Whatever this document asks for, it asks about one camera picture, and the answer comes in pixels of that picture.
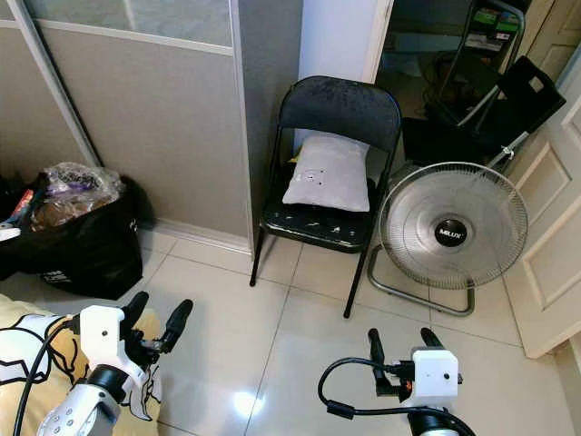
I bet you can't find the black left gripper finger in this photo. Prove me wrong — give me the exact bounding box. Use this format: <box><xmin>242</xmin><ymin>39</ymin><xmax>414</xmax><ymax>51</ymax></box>
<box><xmin>159</xmin><ymin>299</ymin><xmax>194</xmax><ymax>353</ymax></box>
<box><xmin>121</xmin><ymin>291</ymin><xmax>149</xmax><ymax>332</ymax></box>

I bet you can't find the full black rubbish bag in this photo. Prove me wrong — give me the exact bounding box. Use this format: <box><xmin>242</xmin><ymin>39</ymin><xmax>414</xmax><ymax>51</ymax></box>
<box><xmin>14</xmin><ymin>162</ymin><xmax>157</xmax><ymax>301</ymax></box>

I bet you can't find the silver floor fan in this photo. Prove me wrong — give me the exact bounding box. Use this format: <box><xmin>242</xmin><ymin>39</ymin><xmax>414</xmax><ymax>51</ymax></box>
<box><xmin>366</xmin><ymin>162</ymin><xmax>529</xmax><ymax>317</ymax></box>

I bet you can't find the yellow cartoon egg blanket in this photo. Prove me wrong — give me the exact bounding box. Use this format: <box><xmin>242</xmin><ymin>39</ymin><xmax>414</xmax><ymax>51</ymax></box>
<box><xmin>0</xmin><ymin>295</ymin><xmax>164</xmax><ymax>436</ymax></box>

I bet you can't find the clear plastic rubbish bag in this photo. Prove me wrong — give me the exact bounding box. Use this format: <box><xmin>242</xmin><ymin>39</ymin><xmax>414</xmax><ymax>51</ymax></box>
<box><xmin>39</xmin><ymin>162</ymin><xmax>126</xmax><ymax>228</ymax></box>

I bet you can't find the cream panelled door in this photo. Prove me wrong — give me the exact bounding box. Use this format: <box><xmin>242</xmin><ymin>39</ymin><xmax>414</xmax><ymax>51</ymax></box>
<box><xmin>504</xmin><ymin>45</ymin><xmax>581</xmax><ymax>360</ymax></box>

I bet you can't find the red white packet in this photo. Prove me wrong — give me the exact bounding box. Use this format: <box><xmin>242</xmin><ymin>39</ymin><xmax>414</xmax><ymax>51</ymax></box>
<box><xmin>0</xmin><ymin>195</ymin><xmax>46</xmax><ymax>244</ymax></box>

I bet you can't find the grey square pillow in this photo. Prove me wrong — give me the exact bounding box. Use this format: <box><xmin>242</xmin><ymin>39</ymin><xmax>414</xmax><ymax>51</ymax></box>
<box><xmin>281</xmin><ymin>134</ymin><xmax>371</xmax><ymax>213</ymax></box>

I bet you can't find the grey sliding wardrobe door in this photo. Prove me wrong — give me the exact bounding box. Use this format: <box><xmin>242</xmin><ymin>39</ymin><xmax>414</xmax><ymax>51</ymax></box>
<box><xmin>0</xmin><ymin>0</ymin><xmax>255</xmax><ymax>255</ymax></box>

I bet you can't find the black folding metal chair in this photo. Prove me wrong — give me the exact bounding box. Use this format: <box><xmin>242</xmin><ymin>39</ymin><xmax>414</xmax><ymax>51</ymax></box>
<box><xmin>250</xmin><ymin>76</ymin><xmax>403</xmax><ymax>319</ymax></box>

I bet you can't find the black plastic chair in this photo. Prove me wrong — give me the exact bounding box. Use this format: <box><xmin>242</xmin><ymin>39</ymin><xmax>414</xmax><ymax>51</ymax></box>
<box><xmin>495</xmin><ymin>56</ymin><xmax>568</xmax><ymax>137</ymax></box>

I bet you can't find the dark cluttered storage shelf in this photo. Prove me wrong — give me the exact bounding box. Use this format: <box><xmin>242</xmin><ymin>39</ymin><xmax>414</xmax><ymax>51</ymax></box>
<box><xmin>381</xmin><ymin>0</ymin><xmax>529</xmax><ymax>166</ymax></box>

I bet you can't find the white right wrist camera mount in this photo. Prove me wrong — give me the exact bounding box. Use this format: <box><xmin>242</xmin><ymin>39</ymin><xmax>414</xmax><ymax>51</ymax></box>
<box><xmin>411</xmin><ymin>347</ymin><xmax>460</xmax><ymax>410</ymax></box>

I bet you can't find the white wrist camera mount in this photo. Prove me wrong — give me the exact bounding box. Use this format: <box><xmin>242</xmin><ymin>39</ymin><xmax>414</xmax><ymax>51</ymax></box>
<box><xmin>411</xmin><ymin>347</ymin><xmax>460</xmax><ymax>410</ymax></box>
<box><xmin>79</xmin><ymin>305</ymin><xmax>142</xmax><ymax>373</ymax></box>

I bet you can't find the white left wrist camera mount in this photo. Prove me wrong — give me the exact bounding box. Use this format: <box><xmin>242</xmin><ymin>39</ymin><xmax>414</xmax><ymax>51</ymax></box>
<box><xmin>79</xmin><ymin>305</ymin><xmax>142</xmax><ymax>373</ymax></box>

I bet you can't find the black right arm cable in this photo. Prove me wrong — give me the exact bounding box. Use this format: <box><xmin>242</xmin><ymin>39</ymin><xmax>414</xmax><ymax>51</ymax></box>
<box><xmin>319</xmin><ymin>357</ymin><xmax>473</xmax><ymax>436</ymax></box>

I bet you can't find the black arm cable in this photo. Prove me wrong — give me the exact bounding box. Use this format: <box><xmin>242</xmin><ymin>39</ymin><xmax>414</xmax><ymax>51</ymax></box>
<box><xmin>33</xmin><ymin>313</ymin><xmax>83</xmax><ymax>436</ymax></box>
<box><xmin>319</xmin><ymin>357</ymin><xmax>473</xmax><ymax>436</ymax></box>

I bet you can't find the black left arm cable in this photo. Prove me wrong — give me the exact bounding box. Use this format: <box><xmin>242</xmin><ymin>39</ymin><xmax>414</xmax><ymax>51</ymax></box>
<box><xmin>33</xmin><ymin>313</ymin><xmax>83</xmax><ymax>436</ymax></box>

